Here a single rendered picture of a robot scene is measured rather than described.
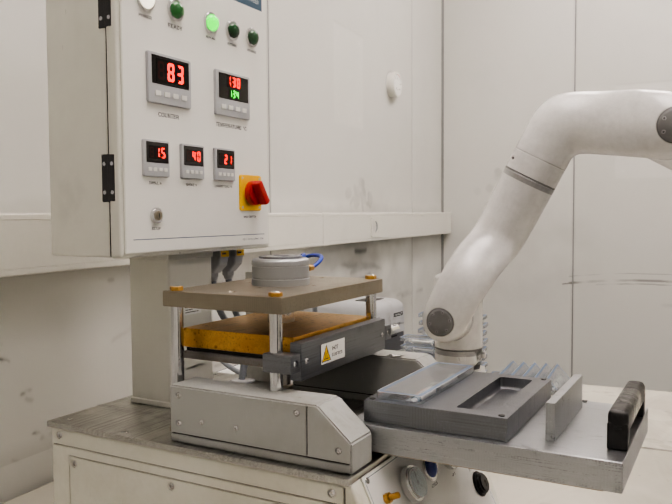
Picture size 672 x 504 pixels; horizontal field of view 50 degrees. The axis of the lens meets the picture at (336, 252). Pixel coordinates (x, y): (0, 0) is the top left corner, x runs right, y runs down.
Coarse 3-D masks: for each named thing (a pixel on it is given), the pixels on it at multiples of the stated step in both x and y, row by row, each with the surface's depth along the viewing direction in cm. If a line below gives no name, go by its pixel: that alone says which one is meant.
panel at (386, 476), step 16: (384, 464) 82; (400, 464) 84; (416, 464) 87; (368, 480) 78; (384, 480) 80; (432, 480) 88; (448, 480) 92; (464, 480) 96; (368, 496) 77; (384, 496) 79; (400, 496) 78; (432, 496) 87; (448, 496) 91; (464, 496) 94; (480, 496) 98
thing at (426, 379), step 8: (424, 368) 94; (432, 368) 94; (440, 368) 94; (448, 368) 94; (456, 368) 94; (464, 368) 94; (408, 376) 89; (416, 376) 89; (424, 376) 89; (432, 376) 89; (440, 376) 89; (448, 376) 89; (392, 384) 85; (400, 384) 85; (408, 384) 85; (416, 384) 85; (424, 384) 85; (432, 384) 85; (440, 384) 85; (392, 392) 81; (400, 392) 81; (408, 392) 81; (416, 392) 81; (424, 392) 81
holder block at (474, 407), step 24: (456, 384) 89; (480, 384) 89; (504, 384) 93; (528, 384) 89; (384, 408) 81; (408, 408) 79; (432, 408) 78; (456, 408) 78; (480, 408) 83; (504, 408) 78; (528, 408) 82; (456, 432) 77; (480, 432) 75; (504, 432) 74
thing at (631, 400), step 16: (640, 384) 82; (624, 400) 75; (640, 400) 80; (608, 416) 72; (624, 416) 71; (640, 416) 83; (608, 432) 72; (624, 432) 71; (608, 448) 72; (624, 448) 71
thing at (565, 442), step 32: (576, 384) 84; (544, 416) 84; (576, 416) 83; (384, 448) 80; (416, 448) 78; (448, 448) 76; (480, 448) 75; (512, 448) 73; (544, 448) 72; (576, 448) 72; (640, 448) 80; (544, 480) 72; (576, 480) 70; (608, 480) 69
